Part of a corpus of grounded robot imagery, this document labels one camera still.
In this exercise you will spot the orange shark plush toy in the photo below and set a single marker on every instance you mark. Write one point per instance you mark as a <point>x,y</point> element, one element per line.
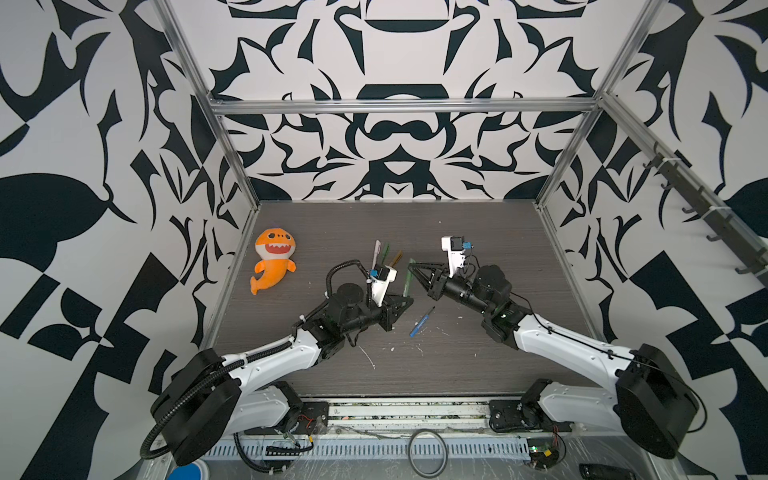
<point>275,247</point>

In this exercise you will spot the black device bottom right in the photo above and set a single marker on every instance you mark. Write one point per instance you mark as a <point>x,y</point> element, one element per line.
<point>593,471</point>

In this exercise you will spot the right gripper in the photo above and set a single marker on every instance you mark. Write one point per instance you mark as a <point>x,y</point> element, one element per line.
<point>437,287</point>

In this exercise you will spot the orange pen cap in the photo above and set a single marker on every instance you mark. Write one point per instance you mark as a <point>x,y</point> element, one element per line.
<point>396,259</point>

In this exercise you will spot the green lit circuit board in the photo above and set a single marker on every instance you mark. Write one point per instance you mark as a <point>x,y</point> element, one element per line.
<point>546,455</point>

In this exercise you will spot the blue round button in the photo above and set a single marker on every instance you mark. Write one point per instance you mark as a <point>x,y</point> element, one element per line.
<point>197,470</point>

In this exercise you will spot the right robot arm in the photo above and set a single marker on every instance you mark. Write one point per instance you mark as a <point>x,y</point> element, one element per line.
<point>637,391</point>

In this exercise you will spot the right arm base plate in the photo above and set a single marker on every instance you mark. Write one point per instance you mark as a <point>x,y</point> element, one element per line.
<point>513,416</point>

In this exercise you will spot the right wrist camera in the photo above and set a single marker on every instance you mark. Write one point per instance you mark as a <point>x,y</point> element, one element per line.
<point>456,248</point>

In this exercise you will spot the dark green pen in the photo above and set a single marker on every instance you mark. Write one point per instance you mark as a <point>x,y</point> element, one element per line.
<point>407,284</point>

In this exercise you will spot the white slotted cable duct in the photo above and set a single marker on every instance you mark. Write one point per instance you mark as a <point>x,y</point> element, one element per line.
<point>422,448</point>

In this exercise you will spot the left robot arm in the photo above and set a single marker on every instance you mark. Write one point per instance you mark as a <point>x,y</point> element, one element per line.
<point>217,395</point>

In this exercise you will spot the blue pen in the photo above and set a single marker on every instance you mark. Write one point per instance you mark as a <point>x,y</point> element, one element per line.
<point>419,325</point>

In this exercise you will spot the wall hook rail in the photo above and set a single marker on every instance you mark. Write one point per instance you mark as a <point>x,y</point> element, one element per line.
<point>703,203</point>

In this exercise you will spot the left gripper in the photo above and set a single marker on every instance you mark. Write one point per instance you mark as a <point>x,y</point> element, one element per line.
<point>387,313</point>

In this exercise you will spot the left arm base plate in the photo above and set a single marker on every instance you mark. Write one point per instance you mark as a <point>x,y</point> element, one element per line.
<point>310,420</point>

